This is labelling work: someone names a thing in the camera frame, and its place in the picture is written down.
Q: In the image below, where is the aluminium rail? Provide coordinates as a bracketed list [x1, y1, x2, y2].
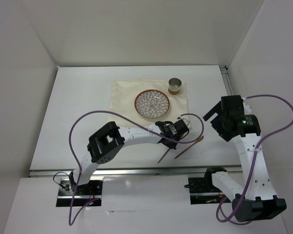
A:
[219, 65, 259, 173]
[29, 165, 245, 177]

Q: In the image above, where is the aluminium right side rail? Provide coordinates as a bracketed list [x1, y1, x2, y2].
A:
[219, 65, 259, 173]

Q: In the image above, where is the metal cup with cork base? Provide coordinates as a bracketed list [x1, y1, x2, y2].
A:
[168, 78, 182, 95]

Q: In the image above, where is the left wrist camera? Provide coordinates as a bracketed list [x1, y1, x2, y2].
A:
[181, 118, 190, 128]

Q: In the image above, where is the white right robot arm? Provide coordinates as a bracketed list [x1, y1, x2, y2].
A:
[203, 95, 293, 225]

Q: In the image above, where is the patterned ceramic plate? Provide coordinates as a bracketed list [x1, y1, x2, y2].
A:
[134, 89, 170, 119]

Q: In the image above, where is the aluminium front rail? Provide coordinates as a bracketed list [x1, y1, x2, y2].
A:
[29, 165, 245, 177]

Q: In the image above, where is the copper knife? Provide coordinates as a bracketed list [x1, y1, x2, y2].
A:
[174, 136, 204, 159]

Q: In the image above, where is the cream cloth placemat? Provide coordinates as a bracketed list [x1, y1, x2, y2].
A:
[109, 79, 188, 126]

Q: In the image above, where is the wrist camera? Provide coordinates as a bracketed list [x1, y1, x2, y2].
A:
[181, 118, 190, 128]
[242, 97, 252, 115]

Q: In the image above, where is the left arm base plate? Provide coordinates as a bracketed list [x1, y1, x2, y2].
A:
[52, 172, 103, 207]

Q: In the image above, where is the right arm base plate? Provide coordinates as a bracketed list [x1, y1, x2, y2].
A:
[184, 177, 225, 205]

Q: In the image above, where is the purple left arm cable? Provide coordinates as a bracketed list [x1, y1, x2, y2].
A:
[68, 110, 206, 226]

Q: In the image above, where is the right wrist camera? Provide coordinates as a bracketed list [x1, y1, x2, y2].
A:
[242, 97, 252, 115]

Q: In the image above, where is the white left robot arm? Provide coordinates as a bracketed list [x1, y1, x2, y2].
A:
[69, 119, 189, 195]

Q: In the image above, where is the copper fork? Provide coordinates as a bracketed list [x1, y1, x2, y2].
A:
[157, 148, 170, 164]

